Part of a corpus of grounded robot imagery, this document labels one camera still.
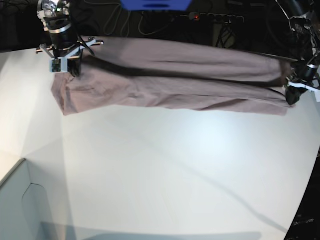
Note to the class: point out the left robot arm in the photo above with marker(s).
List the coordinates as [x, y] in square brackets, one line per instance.
[303, 19]

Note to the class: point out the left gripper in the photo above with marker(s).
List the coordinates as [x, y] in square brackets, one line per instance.
[305, 79]

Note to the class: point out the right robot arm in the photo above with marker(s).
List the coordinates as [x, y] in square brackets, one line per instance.
[67, 46]

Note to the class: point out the black power strip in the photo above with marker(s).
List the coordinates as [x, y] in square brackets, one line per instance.
[217, 18]

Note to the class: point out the blue plastic object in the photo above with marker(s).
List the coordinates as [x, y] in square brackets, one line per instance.
[155, 5]

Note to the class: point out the mauve t-shirt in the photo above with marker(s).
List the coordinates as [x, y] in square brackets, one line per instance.
[153, 73]

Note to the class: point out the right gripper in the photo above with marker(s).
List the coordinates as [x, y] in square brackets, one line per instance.
[68, 60]

